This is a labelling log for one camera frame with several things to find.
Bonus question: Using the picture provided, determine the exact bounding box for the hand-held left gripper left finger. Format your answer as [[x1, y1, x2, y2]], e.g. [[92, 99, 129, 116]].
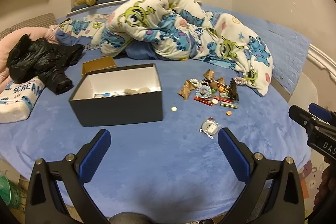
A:
[[25, 129, 112, 224]]

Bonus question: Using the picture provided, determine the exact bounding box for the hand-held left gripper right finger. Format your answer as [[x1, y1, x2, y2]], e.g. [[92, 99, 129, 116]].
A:
[[217, 127, 305, 224]]

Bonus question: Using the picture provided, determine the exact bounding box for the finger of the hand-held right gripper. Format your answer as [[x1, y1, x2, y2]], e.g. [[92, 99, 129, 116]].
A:
[[308, 102, 336, 123], [288, 105, 319, 130]]

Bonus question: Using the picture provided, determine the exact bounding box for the dark grey storage box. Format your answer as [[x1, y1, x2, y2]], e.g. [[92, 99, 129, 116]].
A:
[[69, 64, 164, 127]]

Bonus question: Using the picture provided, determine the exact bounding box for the person's right hand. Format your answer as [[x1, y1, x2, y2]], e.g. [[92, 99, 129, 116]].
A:
[[314, 165, 336, 212]]

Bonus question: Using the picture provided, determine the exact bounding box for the cartoon printed sheet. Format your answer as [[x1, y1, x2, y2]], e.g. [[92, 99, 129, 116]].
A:
[[297, 160, 326, 211]]

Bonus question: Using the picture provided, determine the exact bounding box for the green and red bar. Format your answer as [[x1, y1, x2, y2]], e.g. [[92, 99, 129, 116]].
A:
[[220, 101, 239, 109]]

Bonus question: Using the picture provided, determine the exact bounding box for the red flat packet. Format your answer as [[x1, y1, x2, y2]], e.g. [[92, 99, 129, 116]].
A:
[[194, 97, 214, 106]]

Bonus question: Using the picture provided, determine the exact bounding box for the blue bed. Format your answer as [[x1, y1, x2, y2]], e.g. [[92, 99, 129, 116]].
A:
[[0, 0, 336, 224]]

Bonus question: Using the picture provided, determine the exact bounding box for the black hair comb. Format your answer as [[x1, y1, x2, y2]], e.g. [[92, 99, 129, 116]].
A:
[[228, 80, 239, 102]]

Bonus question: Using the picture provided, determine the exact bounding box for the blue lace scrunchie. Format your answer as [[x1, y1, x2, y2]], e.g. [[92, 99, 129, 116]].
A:
[[196, 85, 213, 98]]

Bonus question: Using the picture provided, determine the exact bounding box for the grey plush item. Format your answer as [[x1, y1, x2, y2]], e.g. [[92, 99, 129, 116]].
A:
[[124, 87, 153, 94]]

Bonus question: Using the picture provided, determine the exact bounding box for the white printed pillow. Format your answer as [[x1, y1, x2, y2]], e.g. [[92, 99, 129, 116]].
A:
[[0, 76, 46, 123]]

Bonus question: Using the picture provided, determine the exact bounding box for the brown cardboard box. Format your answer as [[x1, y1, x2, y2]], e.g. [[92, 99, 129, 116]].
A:
[[82, 56, 117, 75]]

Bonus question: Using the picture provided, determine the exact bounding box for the black puffer jacket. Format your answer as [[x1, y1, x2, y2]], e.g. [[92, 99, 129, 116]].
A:
[[7, 34, 85, 94]]

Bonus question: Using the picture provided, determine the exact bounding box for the blue pillow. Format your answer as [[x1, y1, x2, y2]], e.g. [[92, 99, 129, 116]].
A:
[[125, 42, 163, 59]]

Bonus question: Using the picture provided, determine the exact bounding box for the blue cloth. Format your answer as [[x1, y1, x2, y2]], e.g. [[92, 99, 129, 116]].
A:
[[55, 30, 91, 47]]

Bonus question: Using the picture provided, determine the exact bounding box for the cartoon printed blanket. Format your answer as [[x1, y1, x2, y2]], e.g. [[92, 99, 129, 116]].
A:
[[56, 0, 274, 97]]

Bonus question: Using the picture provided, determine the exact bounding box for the pink cloth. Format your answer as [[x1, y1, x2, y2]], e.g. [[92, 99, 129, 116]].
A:
[[0, 25, 62, 93]]

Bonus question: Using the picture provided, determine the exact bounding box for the grey checked cushion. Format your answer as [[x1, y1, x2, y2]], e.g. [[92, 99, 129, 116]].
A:
[[0, 13, 57, 41]]

